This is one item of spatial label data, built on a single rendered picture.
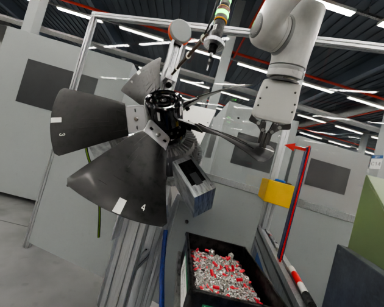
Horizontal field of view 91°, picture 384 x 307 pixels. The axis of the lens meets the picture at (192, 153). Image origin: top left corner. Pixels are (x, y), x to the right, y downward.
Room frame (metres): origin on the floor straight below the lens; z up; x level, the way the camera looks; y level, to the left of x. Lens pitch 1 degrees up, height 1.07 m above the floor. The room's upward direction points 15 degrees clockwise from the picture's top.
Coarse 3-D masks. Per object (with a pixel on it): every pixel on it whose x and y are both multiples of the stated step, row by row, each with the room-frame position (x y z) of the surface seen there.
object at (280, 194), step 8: (264, 184) 0.82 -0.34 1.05; (272, 184) 0.75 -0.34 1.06; (280, 184) 0.74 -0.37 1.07; (264, 192) 0.77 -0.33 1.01; (272, 192) 0.74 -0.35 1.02; (280, 192) 0.74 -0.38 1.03; (288, 192) 0.73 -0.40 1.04; (264, 200) 0.75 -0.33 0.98; (272, 200) 0.74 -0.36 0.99; (280, 200) 0.74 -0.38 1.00; (288, 200) 0.73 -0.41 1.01
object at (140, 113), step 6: (126, 108) 0.61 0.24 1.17; (132, 108) 0.61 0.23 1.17; (138, 108) 0.61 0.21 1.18; (144, 108) 0.61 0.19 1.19; (126, 114) 0.61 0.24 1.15; (132, 114) 0.61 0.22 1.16; (138, 114) 0.61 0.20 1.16; (144, 114) 0.61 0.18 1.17; (132, 120) 0.61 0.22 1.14; (138, 120) 0.62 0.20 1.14; (144, 120) 0.62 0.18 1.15; (132, 126) 0.62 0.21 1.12; (138, 126) 0.62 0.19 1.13; (144, 126) 0.62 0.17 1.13; (132, 132) 0.62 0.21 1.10
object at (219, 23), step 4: (216, 20) 0.59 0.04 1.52; (220, 20) 0.59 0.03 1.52; (224, 20) 0.59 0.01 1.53; (216, 24) 0.59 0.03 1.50; (220, 24) 0.59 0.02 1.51; (224, 24) 0.60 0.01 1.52; (216, 28) 0.59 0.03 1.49; (220, 28) 0.59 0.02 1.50; (212, 32) 0.60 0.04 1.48; (216, 32) 0.59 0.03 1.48; (220, 32) 0.59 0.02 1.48; (220, 36) 0.60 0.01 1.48; (212, 44) 0.60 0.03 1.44; (216, 44) 0.59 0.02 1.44; (212, 48) 0.59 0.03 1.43; (216, 48) 0.60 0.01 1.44; (208, 52) 0.61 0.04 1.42
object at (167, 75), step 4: (168, 68) 1.13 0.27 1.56; (172, 68) 1.13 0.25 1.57; (168, 72) 1.13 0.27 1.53; (176, 72) 1.15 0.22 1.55; (164, 76) 1.17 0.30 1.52; (168, 76) 1.13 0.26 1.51; (172, 76) 1.14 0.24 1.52; (176, 76) 1.15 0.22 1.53; (164, 80) 1.18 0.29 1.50; (172, 80) 1.15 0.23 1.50; (172, 84) 1.21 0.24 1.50
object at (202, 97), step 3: (231, 87) 0.67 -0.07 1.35; (234, 87) 0.66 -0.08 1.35; (237, 87) 0.67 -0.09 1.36; (216, 90) 0.70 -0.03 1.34; (219, 90) 0.65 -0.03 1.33; (222, 90) 0.66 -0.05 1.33; (207, 93) 0.64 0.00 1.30; (210, 93) 0.65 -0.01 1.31; (213, 93) 0.68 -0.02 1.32; (195, 96) 0.66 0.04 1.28; (198, 96) 0.64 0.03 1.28; (201, 96) 0.65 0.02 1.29; (204, 96) 0.68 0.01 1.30; (207, 96) 0.71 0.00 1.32; (198, 99) 0.69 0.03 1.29; (201, 99) 0.73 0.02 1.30; (195, 102) 0.72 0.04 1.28
